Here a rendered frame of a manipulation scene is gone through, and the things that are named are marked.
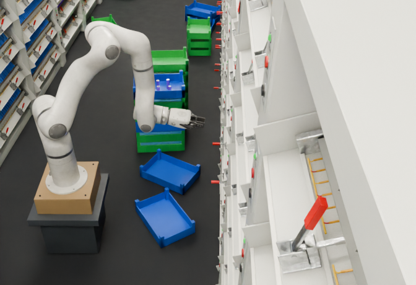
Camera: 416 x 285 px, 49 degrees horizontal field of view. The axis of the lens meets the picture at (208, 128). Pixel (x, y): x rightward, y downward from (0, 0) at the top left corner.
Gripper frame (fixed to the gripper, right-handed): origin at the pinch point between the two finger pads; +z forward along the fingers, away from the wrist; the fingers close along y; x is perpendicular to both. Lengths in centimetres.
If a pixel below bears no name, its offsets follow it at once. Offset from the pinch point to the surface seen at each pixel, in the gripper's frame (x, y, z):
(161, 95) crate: 21, 49, -21
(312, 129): -92, -127, 3
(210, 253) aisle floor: 57, -30, 17
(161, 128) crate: 44, 49, -18
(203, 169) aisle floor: 58, 33, 12
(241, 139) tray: -51, -76, 5
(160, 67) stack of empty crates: 20, 80, -26
